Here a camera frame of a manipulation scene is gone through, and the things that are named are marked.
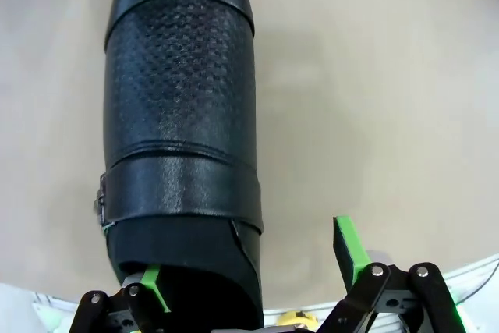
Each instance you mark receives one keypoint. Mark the black-green left gripper right finger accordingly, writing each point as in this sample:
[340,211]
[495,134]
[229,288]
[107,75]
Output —
[349,255]

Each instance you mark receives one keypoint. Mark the black leather buckle shoe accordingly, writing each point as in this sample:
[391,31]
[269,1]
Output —
[179,95]

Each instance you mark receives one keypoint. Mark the black-green left gripper left finger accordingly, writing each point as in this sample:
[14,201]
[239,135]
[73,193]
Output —
[117,309]

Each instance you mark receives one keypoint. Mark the white ribbed robot base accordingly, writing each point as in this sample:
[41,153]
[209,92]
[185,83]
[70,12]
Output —
[23,309]

